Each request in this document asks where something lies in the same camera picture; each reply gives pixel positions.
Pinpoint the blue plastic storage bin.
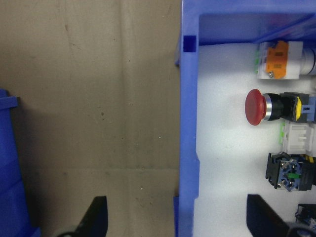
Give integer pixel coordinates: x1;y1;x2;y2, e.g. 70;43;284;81
173;0;316;237
0;88;42;237

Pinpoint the red button black contact block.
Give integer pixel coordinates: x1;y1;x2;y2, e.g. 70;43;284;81
265;152;316;194

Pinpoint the white foam liner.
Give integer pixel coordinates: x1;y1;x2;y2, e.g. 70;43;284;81
194;41;316;237

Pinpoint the red mushroom push button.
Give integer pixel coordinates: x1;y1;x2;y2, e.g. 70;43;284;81
244;88;316;127

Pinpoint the yellow push button switch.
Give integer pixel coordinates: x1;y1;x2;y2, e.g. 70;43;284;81
294;203;316;225

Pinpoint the white switch with green ring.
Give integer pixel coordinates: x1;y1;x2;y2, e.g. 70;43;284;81
278;120;316;158

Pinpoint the switch with orange contact block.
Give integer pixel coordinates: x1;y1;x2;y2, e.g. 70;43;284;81
254;40;316;80

